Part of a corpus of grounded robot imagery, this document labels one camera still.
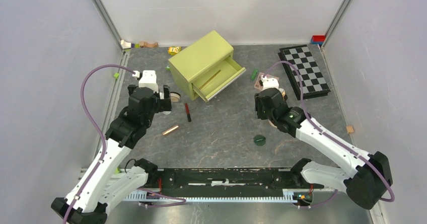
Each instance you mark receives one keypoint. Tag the yellow toy car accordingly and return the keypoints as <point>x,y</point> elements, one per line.
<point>173,50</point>

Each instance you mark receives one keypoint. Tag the gold thin pencil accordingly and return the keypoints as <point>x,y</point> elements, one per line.
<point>209,80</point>

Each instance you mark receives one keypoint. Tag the small wooden cube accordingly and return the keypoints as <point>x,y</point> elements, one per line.
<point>350,129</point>

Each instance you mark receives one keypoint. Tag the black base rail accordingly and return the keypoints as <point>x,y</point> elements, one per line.
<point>227,182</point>

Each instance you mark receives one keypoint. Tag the rose gold lipstick tube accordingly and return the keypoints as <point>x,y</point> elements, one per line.
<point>171,129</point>

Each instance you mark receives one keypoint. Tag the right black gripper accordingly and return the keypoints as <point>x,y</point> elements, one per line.
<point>258,104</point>

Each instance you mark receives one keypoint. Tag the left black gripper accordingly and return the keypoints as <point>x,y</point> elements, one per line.
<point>163,104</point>

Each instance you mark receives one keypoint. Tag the wooden toy blocks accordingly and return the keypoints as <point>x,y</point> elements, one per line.
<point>142,44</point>

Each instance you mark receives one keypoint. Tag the pink eyeshadow palette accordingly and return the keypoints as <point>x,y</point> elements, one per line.
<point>258,82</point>

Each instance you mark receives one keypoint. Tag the black white checkerboard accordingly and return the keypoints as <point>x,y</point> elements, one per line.
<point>312,83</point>

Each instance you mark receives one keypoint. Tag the red blue blocks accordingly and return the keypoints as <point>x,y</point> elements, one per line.
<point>317,39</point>

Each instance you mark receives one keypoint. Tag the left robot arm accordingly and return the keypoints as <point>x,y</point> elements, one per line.
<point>92,199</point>

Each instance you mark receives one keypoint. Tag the green metal drawer box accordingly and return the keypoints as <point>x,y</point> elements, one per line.
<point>196,63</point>

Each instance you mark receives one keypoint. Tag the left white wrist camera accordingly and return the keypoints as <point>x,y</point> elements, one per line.
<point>147,79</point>

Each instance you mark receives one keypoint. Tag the round powder jar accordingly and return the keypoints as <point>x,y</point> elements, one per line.
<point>175,97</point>

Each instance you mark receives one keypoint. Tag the red black lip pencil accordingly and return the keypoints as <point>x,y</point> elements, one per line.
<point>187,112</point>

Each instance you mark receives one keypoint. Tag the green round puff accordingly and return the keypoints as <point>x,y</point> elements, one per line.
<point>259,140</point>

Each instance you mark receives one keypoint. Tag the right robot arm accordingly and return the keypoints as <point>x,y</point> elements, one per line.
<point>363,176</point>

